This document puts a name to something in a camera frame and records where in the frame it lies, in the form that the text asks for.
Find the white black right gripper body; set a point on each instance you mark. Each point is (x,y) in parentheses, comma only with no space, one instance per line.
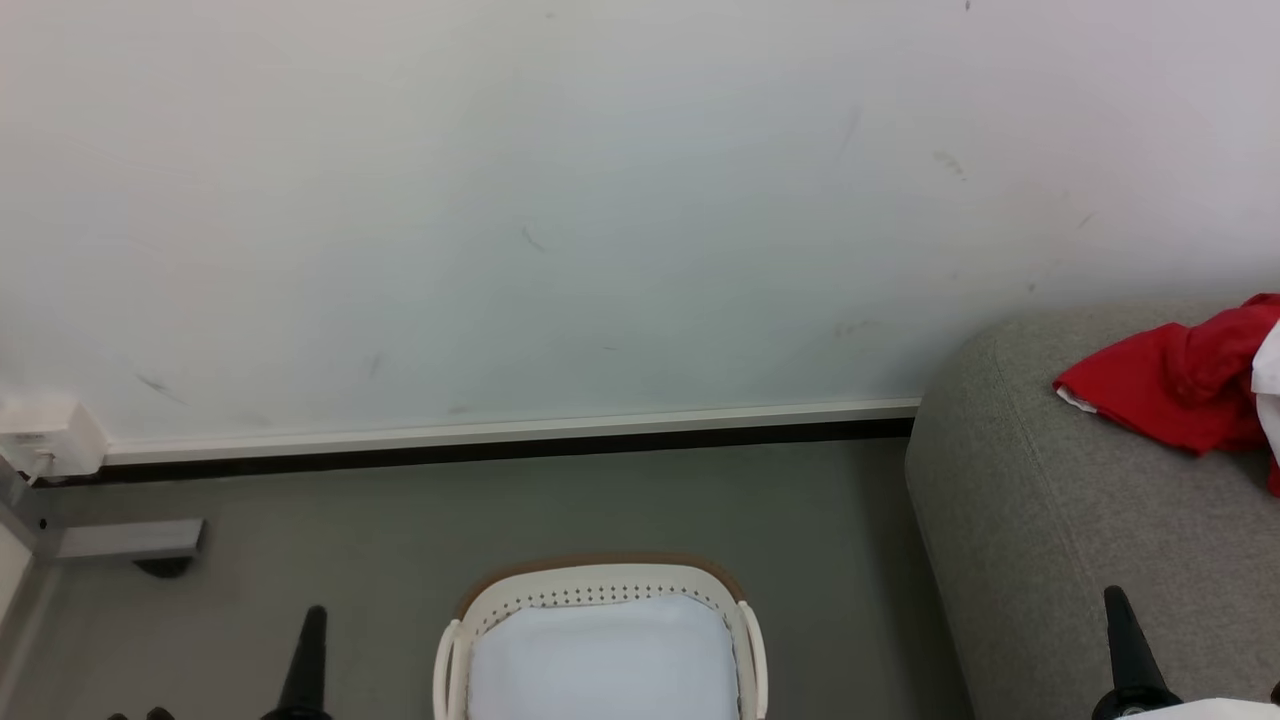
(1190,708)

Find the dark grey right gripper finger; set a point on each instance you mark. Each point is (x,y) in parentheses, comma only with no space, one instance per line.
(1130,645)

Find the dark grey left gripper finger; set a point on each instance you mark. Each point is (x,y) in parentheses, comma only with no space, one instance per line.
(308,665)

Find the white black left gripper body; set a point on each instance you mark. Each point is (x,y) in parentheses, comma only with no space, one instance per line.
(298,715)

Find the red and white garment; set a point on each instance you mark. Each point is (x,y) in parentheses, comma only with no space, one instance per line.
(1180,385)

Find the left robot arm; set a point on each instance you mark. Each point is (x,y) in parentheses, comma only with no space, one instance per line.
(140,715)

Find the grey fabric sofa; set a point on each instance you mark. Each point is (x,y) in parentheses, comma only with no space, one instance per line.
(1050,560)

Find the black round floor foot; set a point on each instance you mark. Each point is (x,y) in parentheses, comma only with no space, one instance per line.
(163,567)

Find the grey metal foot bar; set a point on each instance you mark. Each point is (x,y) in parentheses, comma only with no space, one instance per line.
(130,539)

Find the white plastic laundry basket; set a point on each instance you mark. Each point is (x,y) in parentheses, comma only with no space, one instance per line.
(600,650)

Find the white and black baseboard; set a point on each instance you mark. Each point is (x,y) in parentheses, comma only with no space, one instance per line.
(500,440)

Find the white wall socket box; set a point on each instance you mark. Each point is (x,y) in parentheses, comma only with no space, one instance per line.
(50,435)

